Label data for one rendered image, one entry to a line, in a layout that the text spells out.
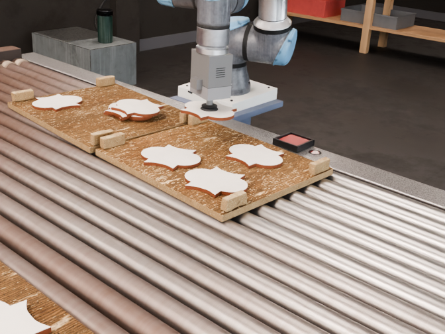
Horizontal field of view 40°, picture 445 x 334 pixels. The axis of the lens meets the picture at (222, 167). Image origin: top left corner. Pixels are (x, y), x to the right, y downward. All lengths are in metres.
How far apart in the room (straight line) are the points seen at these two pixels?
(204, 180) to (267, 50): 0.73
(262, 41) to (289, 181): 0.68
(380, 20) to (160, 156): 5.88
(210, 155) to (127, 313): 0.57
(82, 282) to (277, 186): 0.48
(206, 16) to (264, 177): 0.38
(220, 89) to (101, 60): 3.64
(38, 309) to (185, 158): 0.57
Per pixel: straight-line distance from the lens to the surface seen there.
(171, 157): 1.34
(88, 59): 4.96
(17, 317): 0.87
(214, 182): 1.23
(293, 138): 1.54
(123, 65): 5.17
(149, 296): 0.94
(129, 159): 1.35
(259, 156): 1.37
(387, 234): 1.18
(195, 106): 1.47
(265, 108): 1.97
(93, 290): 0.96
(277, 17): 1.85
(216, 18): 1.37
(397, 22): 7.03
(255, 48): 1.89
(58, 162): 1.40
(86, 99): 1.77
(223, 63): 1.40
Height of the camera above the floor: 1.46
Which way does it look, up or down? 23 degrees down
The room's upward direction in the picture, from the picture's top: 3 degrees clockwise
